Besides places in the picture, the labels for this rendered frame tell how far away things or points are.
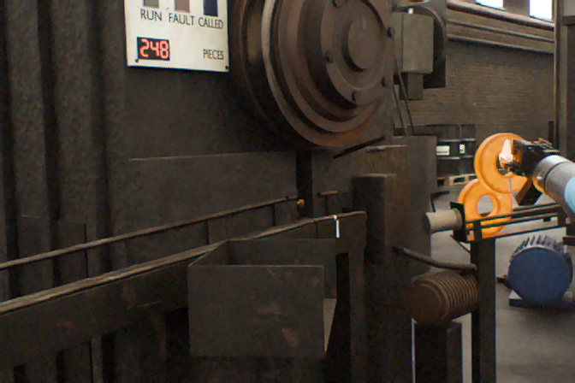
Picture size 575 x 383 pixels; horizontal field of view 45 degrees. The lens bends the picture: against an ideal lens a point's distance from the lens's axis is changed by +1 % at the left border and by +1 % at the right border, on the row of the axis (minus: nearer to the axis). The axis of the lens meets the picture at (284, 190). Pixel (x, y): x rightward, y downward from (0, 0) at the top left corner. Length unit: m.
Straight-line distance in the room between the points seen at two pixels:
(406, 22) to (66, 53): 8.19
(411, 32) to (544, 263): 6.44
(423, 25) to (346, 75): 8.33
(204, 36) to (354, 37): 0.33
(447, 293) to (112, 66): 0.98
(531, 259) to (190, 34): 2.46
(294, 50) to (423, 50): 8.38
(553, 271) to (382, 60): 2.13
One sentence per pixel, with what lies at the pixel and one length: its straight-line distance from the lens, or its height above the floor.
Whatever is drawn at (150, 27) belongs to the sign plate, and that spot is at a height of 1.14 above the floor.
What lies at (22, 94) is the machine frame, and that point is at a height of 1.03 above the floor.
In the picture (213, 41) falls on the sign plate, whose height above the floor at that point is 1.12.
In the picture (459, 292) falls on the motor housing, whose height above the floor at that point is 0.49.
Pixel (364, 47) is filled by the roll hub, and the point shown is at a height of 1.11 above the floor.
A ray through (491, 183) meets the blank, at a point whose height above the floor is 0.78.
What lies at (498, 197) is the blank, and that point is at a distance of 1.95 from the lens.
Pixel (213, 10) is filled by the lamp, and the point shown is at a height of 1.19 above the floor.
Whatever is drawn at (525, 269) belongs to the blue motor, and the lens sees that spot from 3.62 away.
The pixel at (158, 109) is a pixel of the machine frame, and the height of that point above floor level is 0.97.
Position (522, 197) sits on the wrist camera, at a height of 0.75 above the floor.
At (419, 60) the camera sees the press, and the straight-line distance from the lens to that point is 9.78.
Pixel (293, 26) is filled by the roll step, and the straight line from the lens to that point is 1.53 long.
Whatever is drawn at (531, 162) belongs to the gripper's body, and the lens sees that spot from 1.72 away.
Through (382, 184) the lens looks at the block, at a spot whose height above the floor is 0.78.
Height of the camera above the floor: 0.91
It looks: 5 degrees down
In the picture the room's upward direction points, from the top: 2 degrees counter-clockwise
